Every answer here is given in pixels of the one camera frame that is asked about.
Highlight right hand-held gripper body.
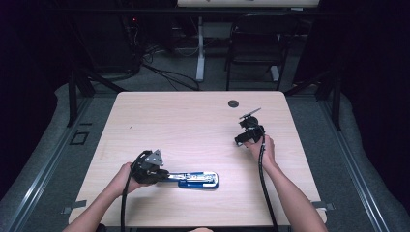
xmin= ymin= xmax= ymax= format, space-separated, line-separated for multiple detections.
xmin=238 ymin=107 xmax=267 ymax=144

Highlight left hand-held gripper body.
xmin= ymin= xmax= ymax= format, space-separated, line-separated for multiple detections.
xmin=130 ymin=148 xmax=166 ymax=187

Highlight blue stapler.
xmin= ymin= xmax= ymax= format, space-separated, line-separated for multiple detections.
xmin=157 ymin=170 xmax=220 ymax=190

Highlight person's right hand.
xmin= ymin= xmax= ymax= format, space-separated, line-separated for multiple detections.
xmin=243 ymin=133 xmax=278 ymax=171

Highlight person's left hand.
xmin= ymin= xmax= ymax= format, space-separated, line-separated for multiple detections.
xmin=107 ymin=161 xmax=150 ymax=198

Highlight grey tape strip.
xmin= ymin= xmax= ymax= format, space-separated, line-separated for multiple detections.
xmin=310 ymin=200 xmax=337 ymax=212
xmin=60 ymin=199 xmax=88 ymax=216

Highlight black metal stand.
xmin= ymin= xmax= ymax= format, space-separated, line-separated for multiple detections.
xmin=283 ymin=66 xmax=343 ymax=131
xmin=66 ymin=67 xmax=128 ymax=129

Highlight black chair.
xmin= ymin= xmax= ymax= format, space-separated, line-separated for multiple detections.
xmin=223 ymin=12 xmax=301 ymax=92

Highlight black computer tower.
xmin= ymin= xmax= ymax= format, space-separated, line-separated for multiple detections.
xmin=120 ymin=13 xmax=144 ymax=71

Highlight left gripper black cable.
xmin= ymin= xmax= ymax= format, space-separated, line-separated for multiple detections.
xmin=120 ymin=150 xmax=153 ymax=232

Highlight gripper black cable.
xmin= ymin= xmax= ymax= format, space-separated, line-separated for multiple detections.
xmin=120 ymin=150 xmax=153 ymax=232
xmin=257 ymin=132 xmax=280 ymax=232

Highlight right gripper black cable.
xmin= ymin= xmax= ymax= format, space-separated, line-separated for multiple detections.
xmin=257 ymin=132 xmax=280 ymax=232

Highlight black floor cables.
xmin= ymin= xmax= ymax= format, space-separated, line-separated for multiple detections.
xmin=129 ymin=44 xmax=201 ymax=92

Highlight aluminium floor rail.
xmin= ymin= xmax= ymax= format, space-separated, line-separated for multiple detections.
xmin=6 ymin=96 xmax=95 ymax=232
xmin=318 ymin=96 xmax=393 ymax=232

